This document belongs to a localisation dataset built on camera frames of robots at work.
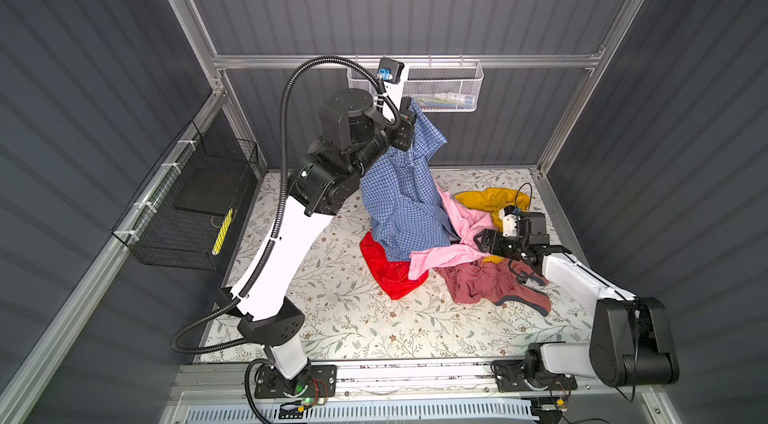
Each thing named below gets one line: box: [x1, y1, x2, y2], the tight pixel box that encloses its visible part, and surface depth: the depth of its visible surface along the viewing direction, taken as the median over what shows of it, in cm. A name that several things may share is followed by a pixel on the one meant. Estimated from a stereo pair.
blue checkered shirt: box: [360, 102, 458, 261], surface depth 73 cm
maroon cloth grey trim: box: [434, 257, 552, 316], surface depth 86 cm
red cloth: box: [359, 230, 429, 300], surface depth 91 cm
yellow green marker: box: [212, 207, 233, 255], surface depth 71 cm
